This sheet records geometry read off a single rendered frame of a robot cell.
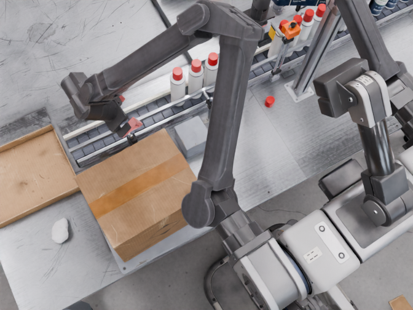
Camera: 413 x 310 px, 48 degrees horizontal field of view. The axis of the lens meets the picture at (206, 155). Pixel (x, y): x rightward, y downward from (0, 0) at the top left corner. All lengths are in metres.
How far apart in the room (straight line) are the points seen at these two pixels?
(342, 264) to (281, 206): 1.63
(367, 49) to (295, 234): 0.46
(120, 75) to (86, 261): 0.72
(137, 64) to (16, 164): 0.82
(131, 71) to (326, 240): 0.55
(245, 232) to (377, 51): 0.51
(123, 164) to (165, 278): 1.14
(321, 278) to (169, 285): 1.57
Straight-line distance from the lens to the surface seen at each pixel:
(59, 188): 1.68
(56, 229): 1.61
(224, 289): 2.16
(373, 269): 2.60
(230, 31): 0.87
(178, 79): 1.54
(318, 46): 1.57
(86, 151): 1.65
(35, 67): 1.91
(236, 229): 0.93
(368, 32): 1.12
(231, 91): 0.89
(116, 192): 1.33
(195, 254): 2.42
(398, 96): 1.15
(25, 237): 1.67
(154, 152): 1.36
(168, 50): 0.99
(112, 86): 1.11
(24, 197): 1.70
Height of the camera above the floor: 2.39
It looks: 69 degrees down
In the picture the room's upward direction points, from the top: 8 degrees clockwise
